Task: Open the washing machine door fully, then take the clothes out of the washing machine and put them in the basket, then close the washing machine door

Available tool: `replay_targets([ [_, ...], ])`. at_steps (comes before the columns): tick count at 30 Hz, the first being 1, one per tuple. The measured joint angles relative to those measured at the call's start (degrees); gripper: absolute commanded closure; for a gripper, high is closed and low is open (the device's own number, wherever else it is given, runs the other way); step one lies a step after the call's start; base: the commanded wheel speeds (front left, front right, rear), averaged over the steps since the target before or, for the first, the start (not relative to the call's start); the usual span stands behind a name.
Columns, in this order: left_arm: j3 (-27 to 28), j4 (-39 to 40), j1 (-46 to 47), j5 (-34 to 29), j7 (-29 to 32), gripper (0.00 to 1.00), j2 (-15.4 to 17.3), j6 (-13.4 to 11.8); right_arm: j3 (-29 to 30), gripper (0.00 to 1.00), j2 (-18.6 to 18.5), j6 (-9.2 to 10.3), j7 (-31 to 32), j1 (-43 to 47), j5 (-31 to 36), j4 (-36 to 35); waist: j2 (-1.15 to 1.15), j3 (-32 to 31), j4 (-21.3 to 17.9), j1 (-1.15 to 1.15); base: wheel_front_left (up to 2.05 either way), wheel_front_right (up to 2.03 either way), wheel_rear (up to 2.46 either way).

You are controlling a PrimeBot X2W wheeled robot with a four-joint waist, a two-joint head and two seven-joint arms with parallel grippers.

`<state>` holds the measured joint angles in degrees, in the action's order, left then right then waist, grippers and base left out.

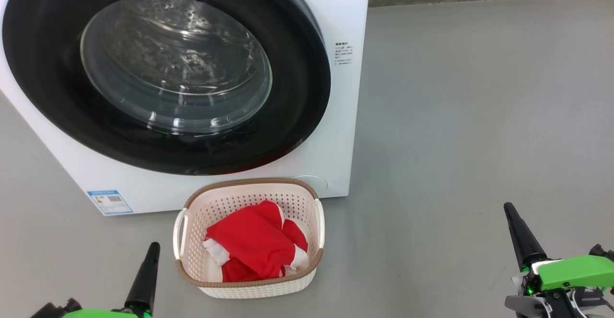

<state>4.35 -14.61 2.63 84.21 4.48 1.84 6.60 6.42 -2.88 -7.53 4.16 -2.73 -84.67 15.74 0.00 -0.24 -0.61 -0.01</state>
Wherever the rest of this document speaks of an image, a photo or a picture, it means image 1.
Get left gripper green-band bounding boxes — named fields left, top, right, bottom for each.
left=61, top=242, right=161, bottom=318

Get white front-load washing machine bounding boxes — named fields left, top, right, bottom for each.
left=0, top=0, right=371, bottom=216

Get blue energy label sticker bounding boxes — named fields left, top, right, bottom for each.
left=87, top=190, right=133, bottom=216

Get cream perforated laundry basket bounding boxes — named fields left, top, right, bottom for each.
left=173, top=178, right=326, bottom=299

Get red and white garment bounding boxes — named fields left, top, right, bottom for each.
left=202, top=200, right=310, bottom=283

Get round glass washing machine door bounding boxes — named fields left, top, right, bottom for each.
left=2, top=0, right=331, bottom=176

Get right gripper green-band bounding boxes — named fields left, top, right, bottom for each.
left=503, top=202, right=614, bottom=295

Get round white filter cover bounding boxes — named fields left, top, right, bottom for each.
left=292, top=175, right=329, bottom=195

